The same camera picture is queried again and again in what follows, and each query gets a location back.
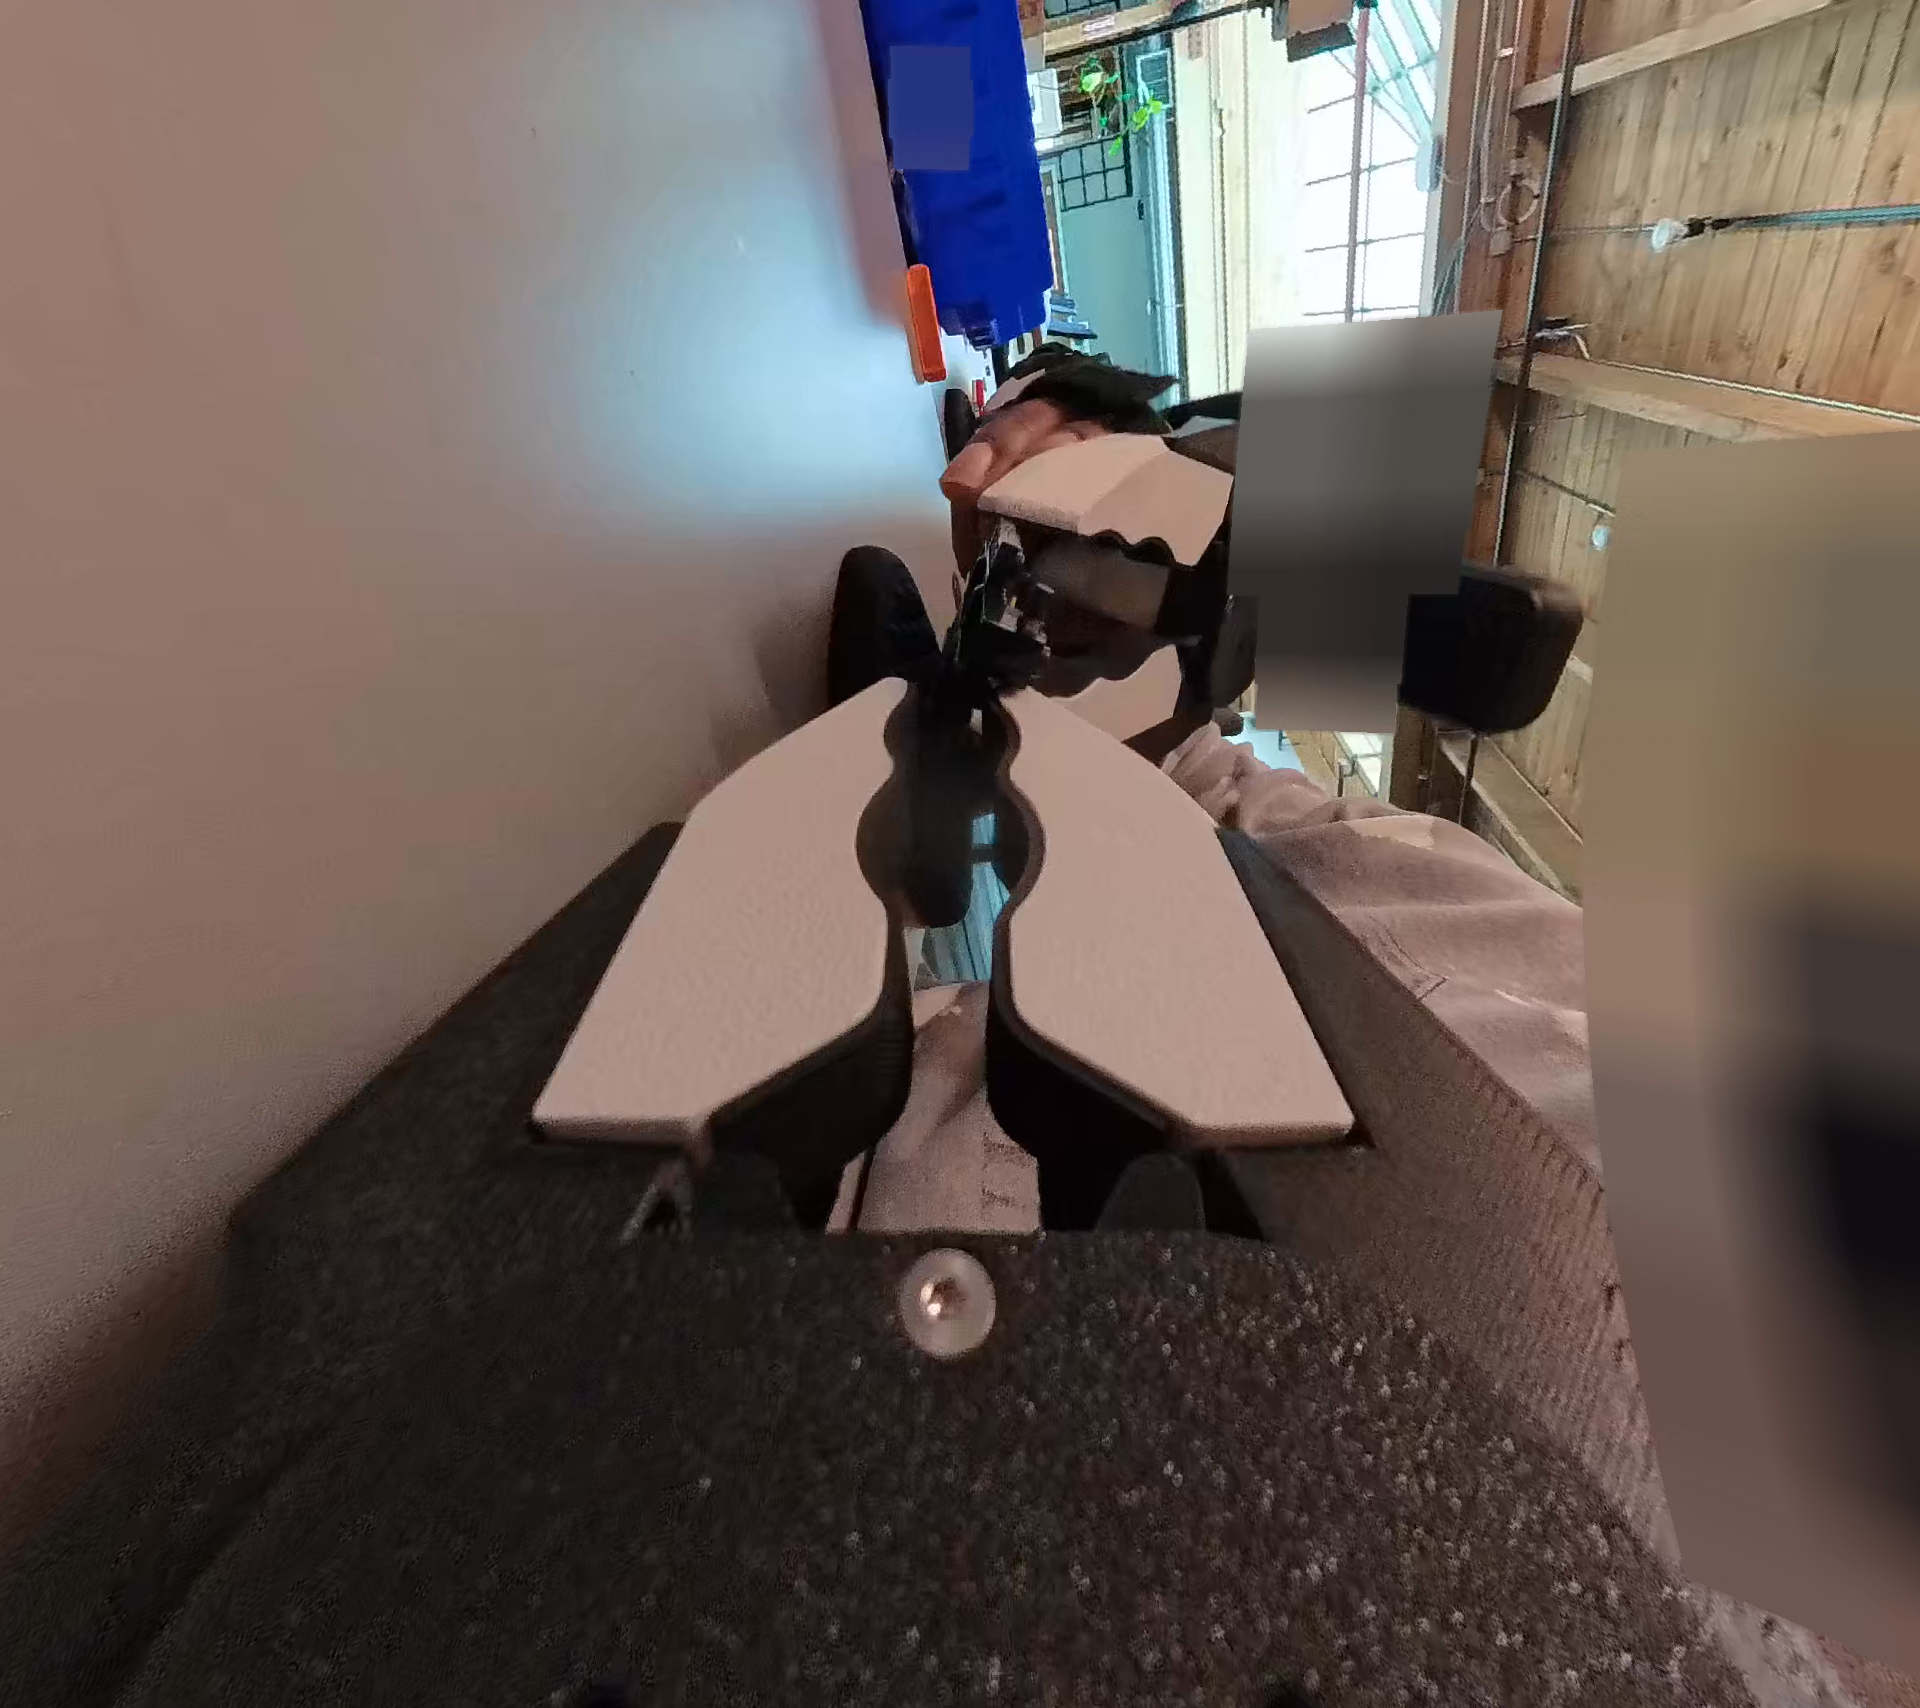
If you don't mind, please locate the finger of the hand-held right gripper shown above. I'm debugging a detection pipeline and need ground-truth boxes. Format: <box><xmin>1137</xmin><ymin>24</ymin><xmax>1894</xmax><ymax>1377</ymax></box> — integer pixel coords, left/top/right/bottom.
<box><xmin>976</xmin><ymin>427</ymin><xmax>1241</xmax><ymax>569</ymax></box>
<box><xmin>1026</xmin><ymin>537</ymin><xmax>1208</xmax><ymax>654</ymax></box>

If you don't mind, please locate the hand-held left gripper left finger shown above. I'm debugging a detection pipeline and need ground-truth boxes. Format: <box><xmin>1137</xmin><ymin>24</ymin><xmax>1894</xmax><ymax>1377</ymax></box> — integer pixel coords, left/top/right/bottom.
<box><xmin>532</xmin><ymin>679</ymin><xmax>914</xmax><ymax>1155</ymax></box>

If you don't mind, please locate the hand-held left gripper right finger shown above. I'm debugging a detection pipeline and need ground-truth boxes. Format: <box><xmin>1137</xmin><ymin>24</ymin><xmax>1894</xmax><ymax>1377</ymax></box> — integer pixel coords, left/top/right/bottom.
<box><xmin>990</xmin><ymin>681</ymin><xmax>1361</xmax><ymax>1162</ymax></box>

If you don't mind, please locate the black lego chassis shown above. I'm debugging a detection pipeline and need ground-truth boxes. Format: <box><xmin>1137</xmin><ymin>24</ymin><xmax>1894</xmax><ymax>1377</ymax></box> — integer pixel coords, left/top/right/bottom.
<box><xmin>899</xmin><ymin>537</ymin><xmax>1052</xmax><ymax>935</ymax></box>

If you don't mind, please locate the person's right hand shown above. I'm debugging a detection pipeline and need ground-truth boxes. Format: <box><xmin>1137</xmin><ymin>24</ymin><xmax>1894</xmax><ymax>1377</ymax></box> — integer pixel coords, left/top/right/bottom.
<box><xmin>935</xmin><ymin>344</ymin><xmax>1193</xmax><ymax>593</ymax></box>

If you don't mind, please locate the black round cushion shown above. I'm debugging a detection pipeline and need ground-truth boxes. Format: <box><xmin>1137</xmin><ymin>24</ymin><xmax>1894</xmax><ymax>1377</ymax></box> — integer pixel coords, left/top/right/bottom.
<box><xmin>821</xmin><ymin>542</ymin><xmax>954</xmax><ymax>708</ymax></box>

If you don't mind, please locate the orange traffic cone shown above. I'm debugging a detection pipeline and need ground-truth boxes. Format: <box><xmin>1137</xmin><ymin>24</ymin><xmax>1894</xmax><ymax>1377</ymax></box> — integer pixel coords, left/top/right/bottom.
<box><xmin>897</xmin><ymin>259</ymin><xmax>954</xmax><ymax>387</ymax></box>

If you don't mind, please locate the blue plastic bin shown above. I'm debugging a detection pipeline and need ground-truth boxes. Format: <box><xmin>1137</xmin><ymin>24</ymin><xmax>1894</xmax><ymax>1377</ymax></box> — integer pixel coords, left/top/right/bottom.
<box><xmin>846</xmin><ymin>0</ymin><xmax>1062</xmax><ymax>351</ymax></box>

